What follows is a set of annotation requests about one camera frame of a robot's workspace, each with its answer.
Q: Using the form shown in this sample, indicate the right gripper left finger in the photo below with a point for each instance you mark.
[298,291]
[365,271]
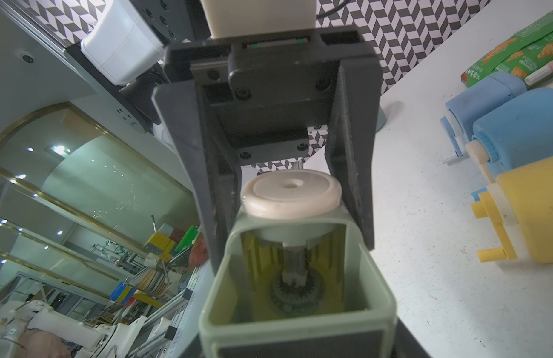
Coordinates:
[193,349]

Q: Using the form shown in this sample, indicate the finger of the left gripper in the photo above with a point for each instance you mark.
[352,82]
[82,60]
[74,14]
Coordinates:
[209,161]
[351,134]

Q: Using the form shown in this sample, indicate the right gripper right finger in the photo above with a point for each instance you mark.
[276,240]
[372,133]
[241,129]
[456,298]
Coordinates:
[406,345]

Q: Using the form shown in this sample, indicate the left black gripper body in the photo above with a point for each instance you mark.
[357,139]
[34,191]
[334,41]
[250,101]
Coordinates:
[268,90]

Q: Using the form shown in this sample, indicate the blue pencil sharpener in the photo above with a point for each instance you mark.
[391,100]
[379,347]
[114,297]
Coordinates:
[465,109]
[513,135]

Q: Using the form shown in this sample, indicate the sage green pencil sharpener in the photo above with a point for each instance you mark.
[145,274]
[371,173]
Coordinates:
[296,279]

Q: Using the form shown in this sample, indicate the yellow pencil sharpener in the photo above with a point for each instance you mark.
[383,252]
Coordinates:
[519,205]

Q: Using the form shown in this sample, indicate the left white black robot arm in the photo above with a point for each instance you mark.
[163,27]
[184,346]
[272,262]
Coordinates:
[125,52]

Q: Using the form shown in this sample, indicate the teal ceramic cup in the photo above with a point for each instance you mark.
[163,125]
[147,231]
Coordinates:
[381,119]

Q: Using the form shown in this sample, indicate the green snack bag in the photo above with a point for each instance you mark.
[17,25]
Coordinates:
[524,53]

